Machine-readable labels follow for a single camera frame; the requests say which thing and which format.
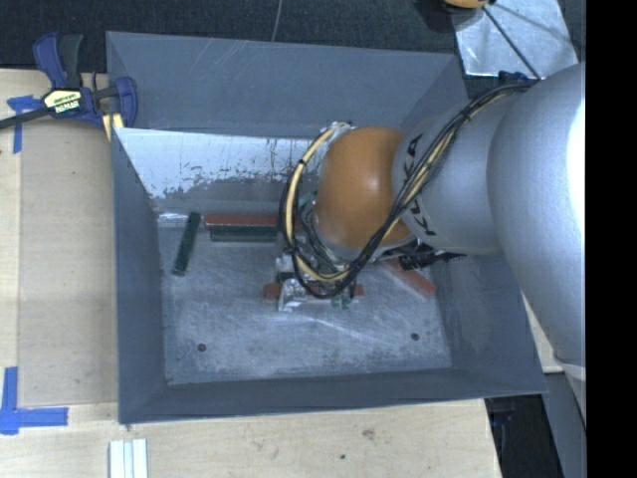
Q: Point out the red-brown flat block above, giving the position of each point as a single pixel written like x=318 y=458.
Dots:
x=271 y=291
x=419 y=281

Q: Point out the grey metal bin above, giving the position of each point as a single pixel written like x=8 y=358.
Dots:
x=249 y=336

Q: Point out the pale wood flat board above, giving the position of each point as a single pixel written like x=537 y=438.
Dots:
x=64 y=267

